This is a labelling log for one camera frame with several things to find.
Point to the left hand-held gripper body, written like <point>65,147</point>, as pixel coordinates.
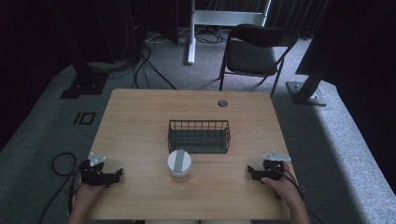
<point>93,174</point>

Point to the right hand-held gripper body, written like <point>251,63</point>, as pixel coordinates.
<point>274,169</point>

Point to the person's left hand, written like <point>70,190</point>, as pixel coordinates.
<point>90,191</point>

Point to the person's right hand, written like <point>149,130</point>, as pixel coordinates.
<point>285,185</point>

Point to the white jar with grey-striped lid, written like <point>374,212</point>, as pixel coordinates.
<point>179,165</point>

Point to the black stand with grey base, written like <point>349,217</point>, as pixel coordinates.
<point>306,93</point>

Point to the black metal stand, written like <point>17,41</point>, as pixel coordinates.
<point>85,81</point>

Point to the black folding chair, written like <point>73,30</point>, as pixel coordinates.
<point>252,56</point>

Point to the dark curtain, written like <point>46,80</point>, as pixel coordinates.
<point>295,14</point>

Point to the white desk frame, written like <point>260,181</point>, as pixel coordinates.
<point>218,18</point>

